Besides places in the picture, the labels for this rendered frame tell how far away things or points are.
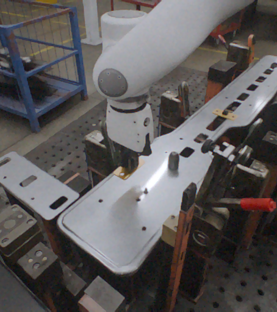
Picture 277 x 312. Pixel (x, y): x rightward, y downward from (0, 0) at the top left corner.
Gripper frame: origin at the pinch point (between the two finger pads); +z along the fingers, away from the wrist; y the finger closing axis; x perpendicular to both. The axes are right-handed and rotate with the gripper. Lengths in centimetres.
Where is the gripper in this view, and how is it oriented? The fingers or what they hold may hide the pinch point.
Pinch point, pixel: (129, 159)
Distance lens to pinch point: 65.4
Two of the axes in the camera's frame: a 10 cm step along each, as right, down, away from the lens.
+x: -6.1, 5.1, -6.1
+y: -7.9, -3.9, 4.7
